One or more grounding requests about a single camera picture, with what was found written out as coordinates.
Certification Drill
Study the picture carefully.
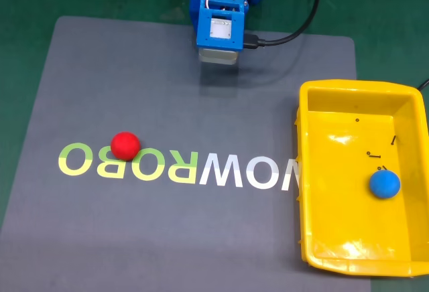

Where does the blue ball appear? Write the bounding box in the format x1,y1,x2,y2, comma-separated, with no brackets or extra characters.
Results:
369,169,402,200

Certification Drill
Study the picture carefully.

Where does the yellow plastic bin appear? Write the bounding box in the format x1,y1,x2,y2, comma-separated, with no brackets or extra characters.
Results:
294,78,429,278

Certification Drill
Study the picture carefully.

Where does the red ball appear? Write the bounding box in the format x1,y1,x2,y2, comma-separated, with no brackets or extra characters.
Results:
110,131,141,162

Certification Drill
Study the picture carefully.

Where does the silver camera in blue mount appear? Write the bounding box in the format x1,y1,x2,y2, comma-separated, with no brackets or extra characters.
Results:
195,6,245,66

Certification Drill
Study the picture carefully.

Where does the grey mat with NOWROBO print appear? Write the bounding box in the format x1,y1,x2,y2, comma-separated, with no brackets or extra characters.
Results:
0,15,372,292

